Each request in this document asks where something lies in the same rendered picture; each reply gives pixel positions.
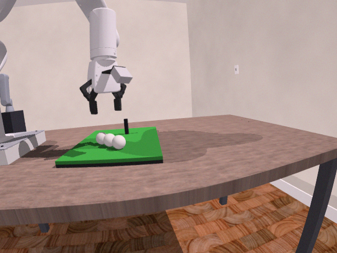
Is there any green golf mat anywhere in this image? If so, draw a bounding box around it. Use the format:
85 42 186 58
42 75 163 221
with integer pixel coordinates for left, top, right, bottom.
55 119 163 168

